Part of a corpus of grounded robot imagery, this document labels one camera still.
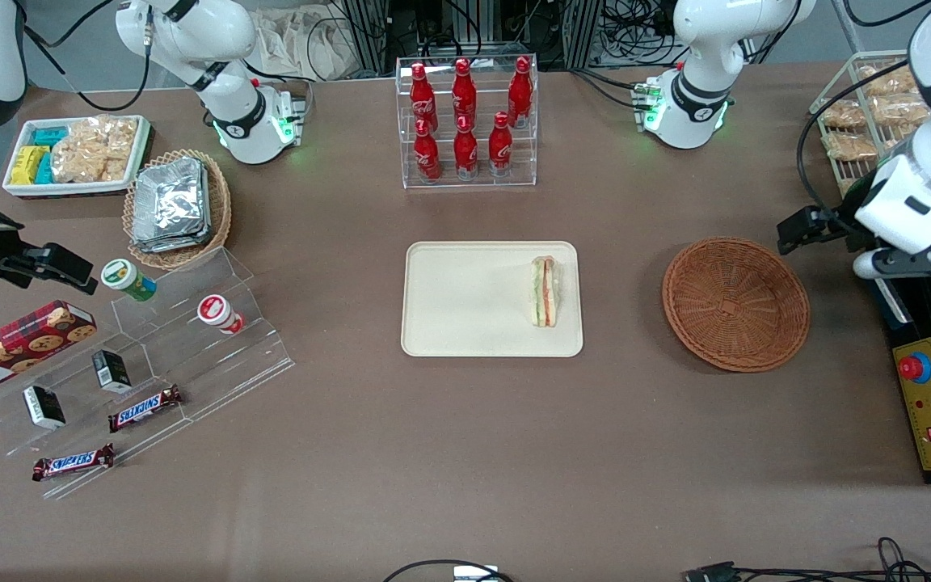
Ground triangular sandwich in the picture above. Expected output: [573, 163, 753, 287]
[529, 255, 562, 329]

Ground white rectangular snack tray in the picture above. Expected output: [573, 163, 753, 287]
[2, 115, 152, 200]

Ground round brown wicker basket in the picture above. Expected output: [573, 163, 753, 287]
[662, 236, 811, 373]

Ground oval light wicker basket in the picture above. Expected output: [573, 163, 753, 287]
[122, 149, 233, 271]

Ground beige plastic tray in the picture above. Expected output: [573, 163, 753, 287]
[401, 241, 584, 358]

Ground red tartan cookie box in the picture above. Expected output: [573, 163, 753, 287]
[0, 299, 99, 400]

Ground green lidded cup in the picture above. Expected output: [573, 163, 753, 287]
[100, 258, 158, 303]

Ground yellow snack packet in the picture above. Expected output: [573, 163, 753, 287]
[10, 145, 51, 186]

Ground small black box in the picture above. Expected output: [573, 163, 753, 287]
[22, 385, 68, 431]
[91, 348, 133, 395]

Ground clear bag of crackers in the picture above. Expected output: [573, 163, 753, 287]
[50, 115, 140, 184]

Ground silver foil wrapped packs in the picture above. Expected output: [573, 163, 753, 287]
[130, 157, 213, 254]

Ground brown Snickers bar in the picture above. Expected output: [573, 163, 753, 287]
[107, 384, 184, 434]
[32, 442, 116, 483]

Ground red lidded cup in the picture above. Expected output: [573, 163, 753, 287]
[196, 294, 246, 335]

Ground clear acrylic stepped stand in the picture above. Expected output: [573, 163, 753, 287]
[0, 247, 297, 502]

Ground black yellow control box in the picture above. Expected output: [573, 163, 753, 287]
[870, 271, 931, 487]

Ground red cola bottle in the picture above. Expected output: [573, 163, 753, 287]
[410, 62, 439, 134]
[413, 119, 442, 183]
[487, 112, 514, 178]
[452, 57, 478, 127]
[508, 56, 533, 129]
[454, 116, 480, 181]

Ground clear acrylic bottle rack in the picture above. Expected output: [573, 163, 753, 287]
[395, 54, 539, 190]

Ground crumpled beige cloth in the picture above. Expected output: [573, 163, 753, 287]
[253, 6, 356, 82]

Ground dark equipment rack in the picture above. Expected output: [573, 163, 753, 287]
[340, 0, 605, 75]

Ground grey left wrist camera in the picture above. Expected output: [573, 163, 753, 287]
[853, 249, 889, 281]

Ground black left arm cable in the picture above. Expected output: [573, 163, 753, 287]
[795, 57, 912, 217]

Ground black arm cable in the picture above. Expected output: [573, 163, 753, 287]
[21, 0, 153, 112]
[795, 57, 912, 217]

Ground white wire basket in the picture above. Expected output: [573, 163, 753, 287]
[808, 50, 931, 196]

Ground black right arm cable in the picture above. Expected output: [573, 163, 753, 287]
[21, 0, 153, 112]

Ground grey metal post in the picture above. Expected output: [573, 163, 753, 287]
[829, 0, 868, 56]

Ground black cable bundle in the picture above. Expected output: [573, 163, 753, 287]
[680, 536, 931, 582]

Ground thin black cable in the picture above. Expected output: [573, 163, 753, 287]
[382, 559, 516, 582]

